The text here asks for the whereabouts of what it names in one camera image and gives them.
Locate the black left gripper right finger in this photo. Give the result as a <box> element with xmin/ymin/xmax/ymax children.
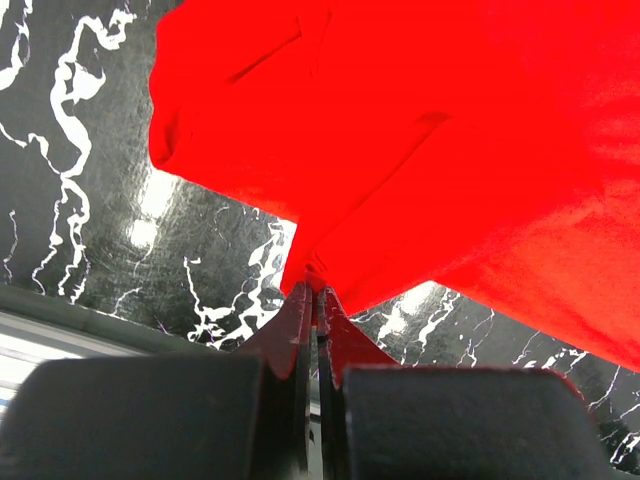
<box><xmin>315</xmin><ymin>287</ymin><xmax>398</xmax><ymax>479</ymax></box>

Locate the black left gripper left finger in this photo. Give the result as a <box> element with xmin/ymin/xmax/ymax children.
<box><xmin>239</xmin><ymin>282</ymin><xmax>313</xmax><ymax>479</ymax></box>

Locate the red t shirt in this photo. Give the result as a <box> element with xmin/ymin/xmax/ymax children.
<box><xmin>149</xmin><ymin>1</ymin><xmax>639</xmax><ymax>371</ymax></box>

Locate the black marbled table mat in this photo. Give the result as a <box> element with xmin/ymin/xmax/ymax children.
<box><xmin>1</xmin><ymin>1</ymin><xmax>639</xmax><ymax>478</ymax></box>

